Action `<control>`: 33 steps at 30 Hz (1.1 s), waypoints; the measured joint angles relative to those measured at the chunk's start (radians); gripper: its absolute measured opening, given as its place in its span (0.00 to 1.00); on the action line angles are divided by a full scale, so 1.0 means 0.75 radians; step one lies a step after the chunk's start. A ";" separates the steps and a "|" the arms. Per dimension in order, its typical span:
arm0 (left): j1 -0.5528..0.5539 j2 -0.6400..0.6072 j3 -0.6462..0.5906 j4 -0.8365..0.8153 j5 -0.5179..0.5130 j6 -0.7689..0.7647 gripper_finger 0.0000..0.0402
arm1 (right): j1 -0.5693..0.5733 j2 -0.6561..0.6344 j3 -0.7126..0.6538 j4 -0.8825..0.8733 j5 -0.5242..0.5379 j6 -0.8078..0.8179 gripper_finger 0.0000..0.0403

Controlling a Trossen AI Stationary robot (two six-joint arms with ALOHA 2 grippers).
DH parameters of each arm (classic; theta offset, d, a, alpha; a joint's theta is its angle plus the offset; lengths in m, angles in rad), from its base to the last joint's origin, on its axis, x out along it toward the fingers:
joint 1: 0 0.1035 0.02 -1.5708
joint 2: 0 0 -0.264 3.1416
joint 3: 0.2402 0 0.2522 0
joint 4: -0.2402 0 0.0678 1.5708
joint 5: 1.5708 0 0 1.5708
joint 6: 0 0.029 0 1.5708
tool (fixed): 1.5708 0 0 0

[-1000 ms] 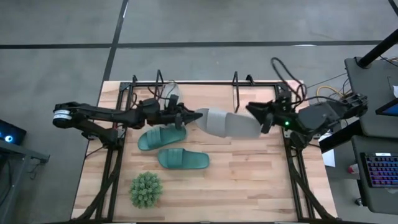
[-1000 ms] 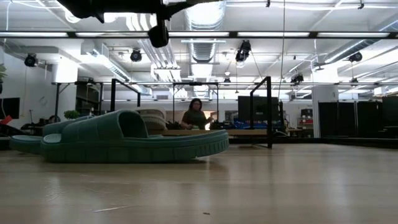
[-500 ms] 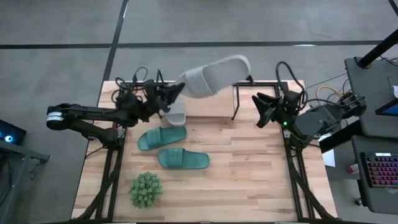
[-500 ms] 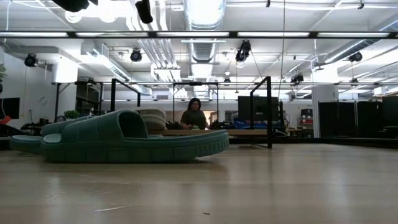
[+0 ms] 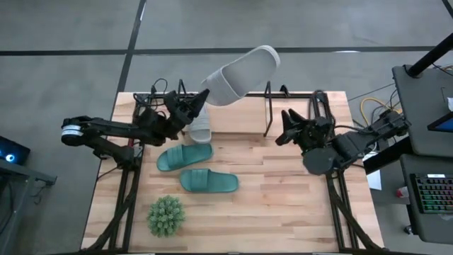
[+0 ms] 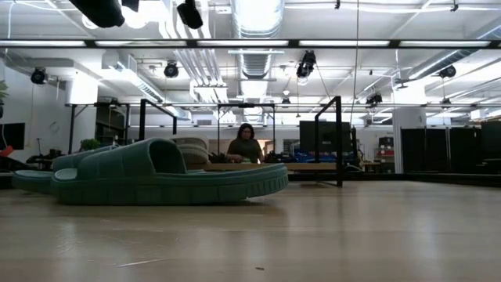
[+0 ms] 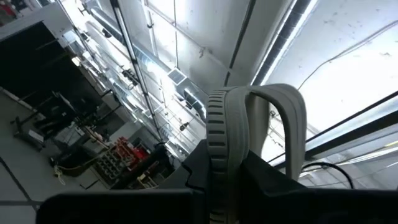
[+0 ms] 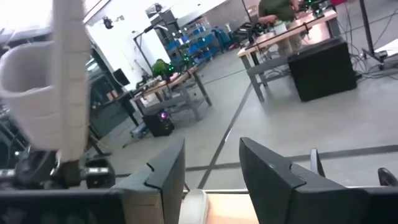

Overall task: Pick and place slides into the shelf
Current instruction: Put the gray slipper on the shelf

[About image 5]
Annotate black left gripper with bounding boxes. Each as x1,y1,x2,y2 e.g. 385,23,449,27
163,88,211,125

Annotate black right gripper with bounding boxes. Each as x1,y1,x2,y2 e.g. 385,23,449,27
275,108,336,152

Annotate light grey rubber slide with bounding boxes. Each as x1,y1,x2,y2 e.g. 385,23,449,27
200,45,282,108
187,103,213,145

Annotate teal green rubber slide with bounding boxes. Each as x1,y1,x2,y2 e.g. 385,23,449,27
156,142,214,173
178,168,240,194

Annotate white paper sheet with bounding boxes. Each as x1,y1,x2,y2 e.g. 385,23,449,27
365,151,383,191

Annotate round green artificial plant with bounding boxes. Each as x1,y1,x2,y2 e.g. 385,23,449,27
146,194,187,239

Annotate dark grey desk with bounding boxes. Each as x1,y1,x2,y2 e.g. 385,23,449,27
391,64,453,159
399,154,453,245

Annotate tablet with blue screen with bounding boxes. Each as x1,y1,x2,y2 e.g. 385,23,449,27
426,111,453,134

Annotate black vertical pole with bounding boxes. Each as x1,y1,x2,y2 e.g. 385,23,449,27
405,33,453,78

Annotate backlit black keyboard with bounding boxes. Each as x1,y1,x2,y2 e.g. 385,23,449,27
409,172,453,215

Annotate grey metal cart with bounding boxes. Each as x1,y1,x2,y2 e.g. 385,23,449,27
0,158,57,255

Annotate black computer with blue light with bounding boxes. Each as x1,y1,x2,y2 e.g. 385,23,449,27
0,135,31,166

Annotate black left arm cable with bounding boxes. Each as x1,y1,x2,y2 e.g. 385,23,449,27
132,77,169,107

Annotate yellow cable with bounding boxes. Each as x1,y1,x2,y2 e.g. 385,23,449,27
360,96,403,120

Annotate black aluminium table frame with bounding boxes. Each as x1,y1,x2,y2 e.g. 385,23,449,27
80,84,387,255

